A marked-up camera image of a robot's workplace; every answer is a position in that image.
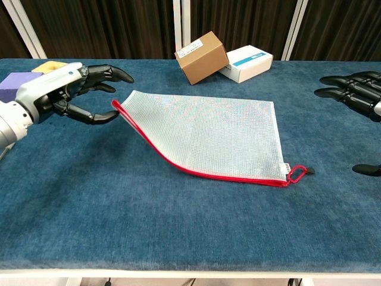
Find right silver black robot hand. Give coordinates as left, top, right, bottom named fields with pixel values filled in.
left=314, top=70, right=381, bottom=177

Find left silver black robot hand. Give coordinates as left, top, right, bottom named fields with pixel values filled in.
left=16, top=61, right=135, bottom=126

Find silver mesh zipper pouch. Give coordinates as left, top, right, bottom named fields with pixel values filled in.
left=111, top=89, right=291, bottom=189

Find yellow sponge block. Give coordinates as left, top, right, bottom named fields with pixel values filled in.
left=31, top=60, right=66, bottom=74

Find purple foam cube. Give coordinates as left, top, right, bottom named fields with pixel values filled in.
left=0, top=71, right=42, bottom=104

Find black pleated curtain panel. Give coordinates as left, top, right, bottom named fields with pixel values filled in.
left=0, top=8, right=30, bottom=60
left=22, top=0, right=179, bottom=60
left=189, top=0, right=298, bottom=62
left=290, top=0, right=381, bottom=63

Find white box with blue stripe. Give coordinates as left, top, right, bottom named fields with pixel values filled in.
left=219, top=45, right=274, bottom=84

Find brown cardboard box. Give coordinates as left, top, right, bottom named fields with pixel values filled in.
left=174, top=30, right=230, bottom=86

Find blue felt table cover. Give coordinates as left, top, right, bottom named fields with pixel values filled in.
left=0, top=58, right=381, bottom=273

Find white frame post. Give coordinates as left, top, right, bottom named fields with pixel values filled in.
left=281, top=0, right=308, bottom=62
left=173, top=0, right=191, bottom=54
left=0, top=0, right=48, bottom=60

